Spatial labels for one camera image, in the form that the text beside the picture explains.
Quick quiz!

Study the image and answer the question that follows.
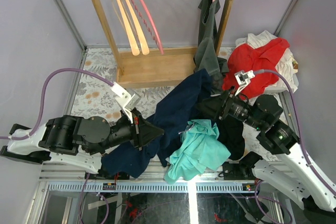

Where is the wooden clothes rack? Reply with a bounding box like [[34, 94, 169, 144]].
[[82, 0, 242, 89]]

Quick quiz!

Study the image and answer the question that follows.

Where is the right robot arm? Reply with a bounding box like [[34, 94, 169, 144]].
[[196, 91, 335, 216]]

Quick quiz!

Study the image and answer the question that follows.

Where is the light wooden hanger left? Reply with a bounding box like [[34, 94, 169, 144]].
[[115, 0, 140, 56]]

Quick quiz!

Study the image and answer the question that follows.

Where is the white garment pile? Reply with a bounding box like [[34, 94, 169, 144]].
[[235, 30, 299, 93]]

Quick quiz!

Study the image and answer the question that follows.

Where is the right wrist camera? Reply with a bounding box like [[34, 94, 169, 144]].
[[234, 70, 255, 96]]

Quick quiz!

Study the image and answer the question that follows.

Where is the floral table mat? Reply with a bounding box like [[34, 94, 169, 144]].
[[70, 48, 279, 162]]

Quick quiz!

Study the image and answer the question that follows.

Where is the navy blue t-shirt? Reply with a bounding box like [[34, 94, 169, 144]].
[[101, 69, 212, 178]]

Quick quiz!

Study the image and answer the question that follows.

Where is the black t-shirt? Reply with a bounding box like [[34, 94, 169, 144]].
[[216, 116, 245, 161]]

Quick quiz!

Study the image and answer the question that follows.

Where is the pink twisted-bar hanger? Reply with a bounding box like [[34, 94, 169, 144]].
[[130, 0, 164, 55]]

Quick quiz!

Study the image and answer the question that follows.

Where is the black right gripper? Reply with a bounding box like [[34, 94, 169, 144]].
[[194, 84, 263, 130]]

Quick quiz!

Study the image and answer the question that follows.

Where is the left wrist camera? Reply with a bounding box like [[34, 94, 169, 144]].
[[111, 82, 141, 124]]

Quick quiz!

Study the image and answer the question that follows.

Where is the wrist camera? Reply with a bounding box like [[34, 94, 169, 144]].
[[111, 82, 141, 124], [234, 70, 255, 96]]

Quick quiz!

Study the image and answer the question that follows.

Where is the red t-shirt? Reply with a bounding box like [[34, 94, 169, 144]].
[[222, 38, 289, 99]]

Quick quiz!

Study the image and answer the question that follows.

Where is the light wooden hanger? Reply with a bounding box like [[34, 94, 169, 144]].
[[115, 0, 140, 56], [125, 0, 150, 55]]

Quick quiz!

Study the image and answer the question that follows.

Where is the teal t-shirt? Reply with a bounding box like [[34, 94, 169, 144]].
[[164, 119, 231, 184]]

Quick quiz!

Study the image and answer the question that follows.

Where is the grey t-shirt on hanger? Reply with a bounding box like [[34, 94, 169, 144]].
[[194, 0, 229, 95]]

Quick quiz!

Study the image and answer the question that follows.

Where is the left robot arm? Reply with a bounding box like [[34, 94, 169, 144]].
[[1, 109, 164, 179]]

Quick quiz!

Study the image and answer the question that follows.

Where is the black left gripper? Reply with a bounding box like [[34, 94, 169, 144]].
[[89, 108, 166, 156]]

